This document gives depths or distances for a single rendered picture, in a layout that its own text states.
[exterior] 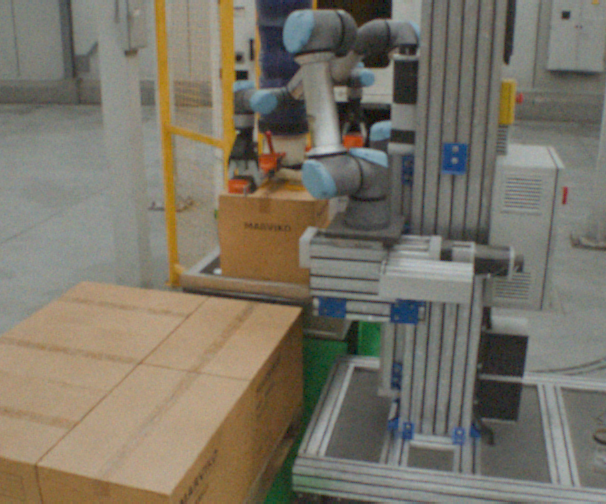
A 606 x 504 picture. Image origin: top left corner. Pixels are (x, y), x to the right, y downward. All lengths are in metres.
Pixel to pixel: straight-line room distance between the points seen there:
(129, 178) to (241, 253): 1.10
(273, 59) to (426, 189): 0.96
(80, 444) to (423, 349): 1.16
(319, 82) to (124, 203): 2.05
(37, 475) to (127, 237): 2.10
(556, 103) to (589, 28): 1.18
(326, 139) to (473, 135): 0.48
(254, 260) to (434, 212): 0.91
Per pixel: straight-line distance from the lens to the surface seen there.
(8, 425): 2.25
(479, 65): 2.24
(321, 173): 2.02
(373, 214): 2.15
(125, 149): 3.83
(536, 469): 2.61
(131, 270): 4.02
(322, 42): 2.07
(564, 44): 11.25
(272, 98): 2.38
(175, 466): 1.97
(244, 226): 2.91
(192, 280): 3.03
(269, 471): 2.81
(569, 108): 11.48
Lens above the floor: 1.70
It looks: 20 degrees down
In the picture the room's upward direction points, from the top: straight up
